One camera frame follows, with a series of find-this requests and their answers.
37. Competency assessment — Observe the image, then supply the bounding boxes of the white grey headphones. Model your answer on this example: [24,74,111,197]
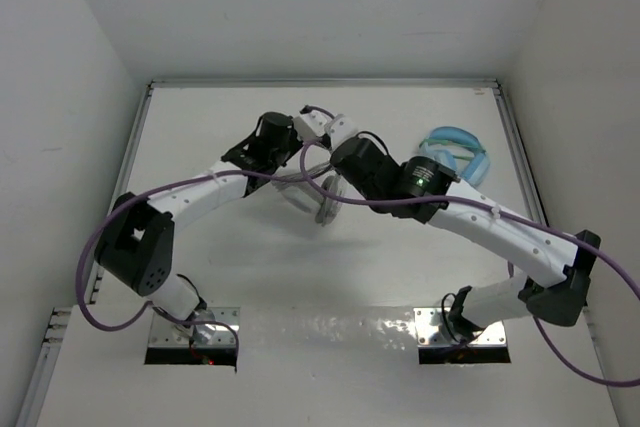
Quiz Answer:
[271,162,346,226]

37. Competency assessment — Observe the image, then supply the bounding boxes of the light blue headphones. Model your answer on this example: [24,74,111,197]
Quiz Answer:
[418,126,491,187]

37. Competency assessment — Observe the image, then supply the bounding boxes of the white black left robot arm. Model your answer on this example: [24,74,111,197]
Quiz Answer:
[94,112,302,321]

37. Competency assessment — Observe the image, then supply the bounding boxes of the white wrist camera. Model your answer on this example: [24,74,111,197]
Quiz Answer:
[322,114,359,152]
[293,105,334,142]

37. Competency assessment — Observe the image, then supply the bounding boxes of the metal base plate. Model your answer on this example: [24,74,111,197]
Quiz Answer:
[413,306,507,348]
[148,307,240,348]

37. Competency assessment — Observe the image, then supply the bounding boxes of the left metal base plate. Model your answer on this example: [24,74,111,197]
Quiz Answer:
[148,307,240,348]

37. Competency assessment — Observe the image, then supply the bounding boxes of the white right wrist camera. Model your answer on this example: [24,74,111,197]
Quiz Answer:
[322,114,359,152]

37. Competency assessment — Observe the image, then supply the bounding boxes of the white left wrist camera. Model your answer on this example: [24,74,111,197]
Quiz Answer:
[293,105,334,142]

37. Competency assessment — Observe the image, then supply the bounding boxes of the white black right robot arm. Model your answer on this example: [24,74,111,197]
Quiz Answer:
[330,136,601,341]

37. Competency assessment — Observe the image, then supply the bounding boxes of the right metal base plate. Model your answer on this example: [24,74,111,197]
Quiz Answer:
[413,306,507,348]

